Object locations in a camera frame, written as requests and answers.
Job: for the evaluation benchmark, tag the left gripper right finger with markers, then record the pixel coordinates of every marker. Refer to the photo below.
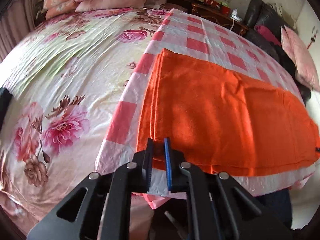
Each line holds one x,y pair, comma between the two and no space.
176,180

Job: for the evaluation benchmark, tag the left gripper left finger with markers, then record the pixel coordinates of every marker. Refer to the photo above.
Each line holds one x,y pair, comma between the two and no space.
142,174

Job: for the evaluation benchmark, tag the orange pants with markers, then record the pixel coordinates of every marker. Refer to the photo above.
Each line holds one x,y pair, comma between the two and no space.
222,120

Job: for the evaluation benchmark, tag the floral bed sheet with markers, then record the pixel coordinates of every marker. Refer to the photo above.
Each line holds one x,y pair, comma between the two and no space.
66,78

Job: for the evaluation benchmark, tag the pink curtain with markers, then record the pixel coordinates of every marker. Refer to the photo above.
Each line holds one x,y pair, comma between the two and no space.
16,23

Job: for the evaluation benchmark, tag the pink checkered plastic sheet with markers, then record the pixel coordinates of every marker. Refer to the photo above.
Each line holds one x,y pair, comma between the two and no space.
193,36

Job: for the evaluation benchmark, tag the carved wooden nightstand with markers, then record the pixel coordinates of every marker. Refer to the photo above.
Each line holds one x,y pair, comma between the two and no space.
214,16

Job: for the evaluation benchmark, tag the red mug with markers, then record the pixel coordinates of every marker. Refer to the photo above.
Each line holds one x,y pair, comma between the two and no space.
225,10

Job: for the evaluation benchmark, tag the pink floral pillow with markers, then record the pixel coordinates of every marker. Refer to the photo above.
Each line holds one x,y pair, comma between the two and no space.
306,72

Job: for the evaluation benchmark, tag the magenta cloth on armchair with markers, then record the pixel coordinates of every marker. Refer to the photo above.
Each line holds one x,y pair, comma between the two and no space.
267,34

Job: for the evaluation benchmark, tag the black leather armchair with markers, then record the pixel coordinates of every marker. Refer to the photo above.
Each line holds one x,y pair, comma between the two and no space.
261,13

